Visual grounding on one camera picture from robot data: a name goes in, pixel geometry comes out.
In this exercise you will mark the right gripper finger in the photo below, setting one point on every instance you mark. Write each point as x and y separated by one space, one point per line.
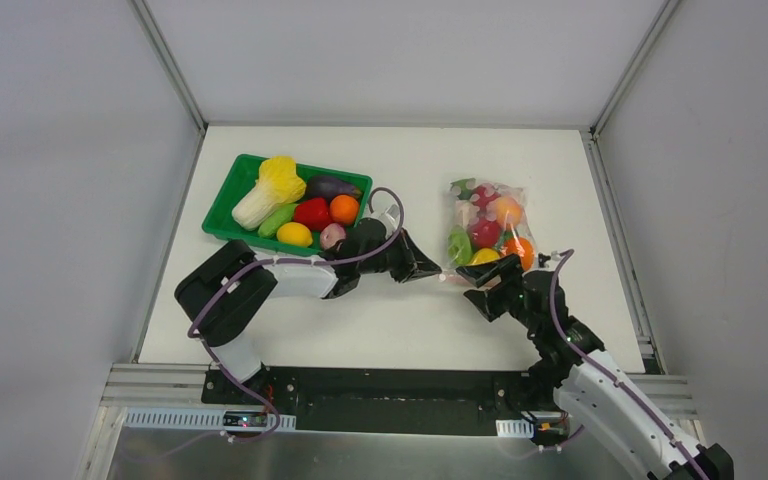
504 268
491 304

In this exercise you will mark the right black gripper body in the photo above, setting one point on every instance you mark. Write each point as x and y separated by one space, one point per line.
504 291

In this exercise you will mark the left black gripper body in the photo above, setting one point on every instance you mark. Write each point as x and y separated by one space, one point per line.
399 254

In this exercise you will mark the clear zip top bag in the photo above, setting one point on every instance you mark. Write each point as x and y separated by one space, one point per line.
468 199

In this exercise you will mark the fake peach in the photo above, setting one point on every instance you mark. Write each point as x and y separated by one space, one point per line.
507 211

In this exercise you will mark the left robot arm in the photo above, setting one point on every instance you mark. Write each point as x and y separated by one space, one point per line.
223 295

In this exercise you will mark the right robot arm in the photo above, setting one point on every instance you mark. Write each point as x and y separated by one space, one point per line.
585 381

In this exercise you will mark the fake pink onion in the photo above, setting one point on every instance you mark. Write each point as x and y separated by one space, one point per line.
331 235

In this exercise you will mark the fake orange in tray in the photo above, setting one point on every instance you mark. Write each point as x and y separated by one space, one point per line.
344 210

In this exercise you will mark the fake red bell pepper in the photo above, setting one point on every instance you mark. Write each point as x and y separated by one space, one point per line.
313 214

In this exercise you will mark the fake yellow lemon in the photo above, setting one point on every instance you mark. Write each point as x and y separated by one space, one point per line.
295 234

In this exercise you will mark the fake purple eggplant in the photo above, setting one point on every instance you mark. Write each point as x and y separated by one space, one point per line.
328 187

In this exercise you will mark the fake green cucumber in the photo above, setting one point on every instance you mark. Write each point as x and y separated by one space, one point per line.
282 215

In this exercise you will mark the fake napa cabbage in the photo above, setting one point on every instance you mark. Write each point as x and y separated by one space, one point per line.
277 184

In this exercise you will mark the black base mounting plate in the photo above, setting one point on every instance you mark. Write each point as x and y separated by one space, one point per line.
424 402

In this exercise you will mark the green plastic tray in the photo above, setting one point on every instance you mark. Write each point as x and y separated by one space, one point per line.
241 178

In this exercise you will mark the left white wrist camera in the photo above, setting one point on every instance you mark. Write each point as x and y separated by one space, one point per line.
391 217

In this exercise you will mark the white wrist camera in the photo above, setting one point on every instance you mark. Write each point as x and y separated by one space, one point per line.
545 259
391 217

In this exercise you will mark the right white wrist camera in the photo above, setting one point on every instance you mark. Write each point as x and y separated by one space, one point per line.
545 259

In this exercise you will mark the aluminium frame rail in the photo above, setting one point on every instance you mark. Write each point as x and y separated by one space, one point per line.
159 45

